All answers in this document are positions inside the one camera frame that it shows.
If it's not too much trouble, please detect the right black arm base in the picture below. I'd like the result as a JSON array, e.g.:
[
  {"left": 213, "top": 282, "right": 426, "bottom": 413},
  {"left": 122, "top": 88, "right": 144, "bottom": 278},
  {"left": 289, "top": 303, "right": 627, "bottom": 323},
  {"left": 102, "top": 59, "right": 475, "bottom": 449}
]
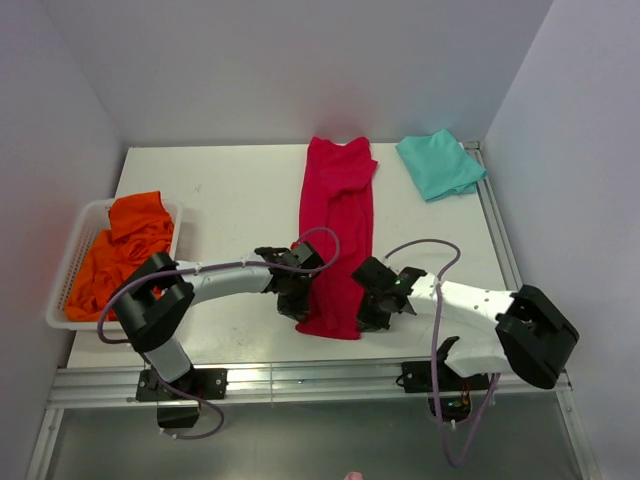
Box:
[{"left": 395, "top": 361, "right": 490, "bottom": 422}]

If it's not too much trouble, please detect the teal folded t shirt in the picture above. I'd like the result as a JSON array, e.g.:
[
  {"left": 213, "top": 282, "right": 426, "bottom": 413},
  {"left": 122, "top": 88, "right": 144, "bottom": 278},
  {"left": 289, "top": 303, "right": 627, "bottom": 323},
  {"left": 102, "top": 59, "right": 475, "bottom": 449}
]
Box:
[{"left": 395, "top": 129, "right": 488, "bottom": 202}]

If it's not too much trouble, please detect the aluminium rail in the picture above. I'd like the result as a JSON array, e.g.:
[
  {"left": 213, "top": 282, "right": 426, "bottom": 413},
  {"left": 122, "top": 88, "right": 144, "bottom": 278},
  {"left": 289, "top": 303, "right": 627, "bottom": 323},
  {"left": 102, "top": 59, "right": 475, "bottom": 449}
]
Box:
[
  {"left": 47, "top": 349, "right": 571, "bottom": 411},
  {"left": 462, "top": 141, "right": 546, "bottom": 354}
]

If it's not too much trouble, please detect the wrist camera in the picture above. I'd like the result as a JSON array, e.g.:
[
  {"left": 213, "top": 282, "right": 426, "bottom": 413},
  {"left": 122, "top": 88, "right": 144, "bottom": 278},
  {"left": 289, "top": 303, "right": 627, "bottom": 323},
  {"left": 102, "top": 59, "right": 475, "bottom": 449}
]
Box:
[
  {"left": 351, "top": 257, "right": 427, "bottom": 300},
  {"left": 254, "top": 242, "right": 324, "bottom": 271}
]

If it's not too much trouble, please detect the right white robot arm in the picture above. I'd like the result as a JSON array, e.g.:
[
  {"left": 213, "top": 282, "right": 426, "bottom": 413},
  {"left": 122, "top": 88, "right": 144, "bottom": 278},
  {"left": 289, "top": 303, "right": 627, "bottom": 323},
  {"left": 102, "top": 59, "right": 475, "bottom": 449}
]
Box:
[{"left": 353, "top": 269, "right": 579, "bottom": 390}]

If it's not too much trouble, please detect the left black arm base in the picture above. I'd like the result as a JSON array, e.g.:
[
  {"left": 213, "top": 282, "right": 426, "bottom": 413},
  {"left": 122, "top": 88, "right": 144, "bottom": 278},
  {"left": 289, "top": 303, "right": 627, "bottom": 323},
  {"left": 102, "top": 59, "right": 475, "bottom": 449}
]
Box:
[{"left": 134, "top": 368, "right": 228, "bottom": 440}]

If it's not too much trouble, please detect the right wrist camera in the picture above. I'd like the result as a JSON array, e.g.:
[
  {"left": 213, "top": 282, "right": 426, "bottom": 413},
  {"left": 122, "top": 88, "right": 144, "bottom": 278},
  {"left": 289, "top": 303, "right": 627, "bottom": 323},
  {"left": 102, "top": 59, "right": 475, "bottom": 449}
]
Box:
[{"left": 351, "top": 257, "right": 427, "bottom": 300}]

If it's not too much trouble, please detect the crimson red t shirt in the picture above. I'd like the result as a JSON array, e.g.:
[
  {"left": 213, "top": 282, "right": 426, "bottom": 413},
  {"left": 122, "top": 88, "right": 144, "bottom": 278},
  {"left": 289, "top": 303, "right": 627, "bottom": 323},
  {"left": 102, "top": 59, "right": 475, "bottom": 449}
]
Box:
[{"left": 296, "top": 137, "right": 378, "bottom": 340}]

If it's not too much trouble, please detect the white plastic basket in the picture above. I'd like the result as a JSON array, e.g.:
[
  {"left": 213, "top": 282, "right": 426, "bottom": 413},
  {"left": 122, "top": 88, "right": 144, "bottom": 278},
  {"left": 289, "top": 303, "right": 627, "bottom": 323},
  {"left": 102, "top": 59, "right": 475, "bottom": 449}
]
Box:
[{"left": 46, "top": 197, "right": 182, "bottom": 331}]

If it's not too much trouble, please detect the aluminium right side rail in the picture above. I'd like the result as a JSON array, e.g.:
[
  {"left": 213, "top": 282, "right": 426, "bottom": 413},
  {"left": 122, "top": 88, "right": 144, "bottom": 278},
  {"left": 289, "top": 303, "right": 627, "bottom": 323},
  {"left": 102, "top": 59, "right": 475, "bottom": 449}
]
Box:
[{"left": 462, "top": 141, "right": 546, "bottom": 354}]

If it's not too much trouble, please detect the orange t shirt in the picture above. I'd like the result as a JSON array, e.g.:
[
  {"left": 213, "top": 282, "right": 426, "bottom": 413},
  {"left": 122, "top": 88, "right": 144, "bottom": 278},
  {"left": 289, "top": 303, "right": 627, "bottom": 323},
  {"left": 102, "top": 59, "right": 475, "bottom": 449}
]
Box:
[{"left": 65, "top": 191, "right": 174, "bottom": 322}]

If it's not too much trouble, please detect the aluminium front rail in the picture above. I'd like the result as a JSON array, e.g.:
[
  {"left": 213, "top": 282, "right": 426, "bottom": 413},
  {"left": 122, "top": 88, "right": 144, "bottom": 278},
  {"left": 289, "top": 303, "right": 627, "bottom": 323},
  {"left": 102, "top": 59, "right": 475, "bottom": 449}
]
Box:
[{"left": 47, "top": 349, "right": 571, "bottom": 411}]

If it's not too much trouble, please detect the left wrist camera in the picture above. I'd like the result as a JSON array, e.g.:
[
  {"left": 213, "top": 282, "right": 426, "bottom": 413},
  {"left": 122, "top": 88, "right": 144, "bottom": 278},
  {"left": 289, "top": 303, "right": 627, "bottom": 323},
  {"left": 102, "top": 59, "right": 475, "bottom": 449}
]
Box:
[{"left": 254, "top": 242, "right": 324, "bottom": 271}]

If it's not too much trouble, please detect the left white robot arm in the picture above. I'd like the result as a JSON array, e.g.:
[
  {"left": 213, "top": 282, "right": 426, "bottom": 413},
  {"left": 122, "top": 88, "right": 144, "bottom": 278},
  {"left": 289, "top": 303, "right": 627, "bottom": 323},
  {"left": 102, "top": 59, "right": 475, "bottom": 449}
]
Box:
[{"left": 107, "top": 243, "right": 324, "bottom": 399}]

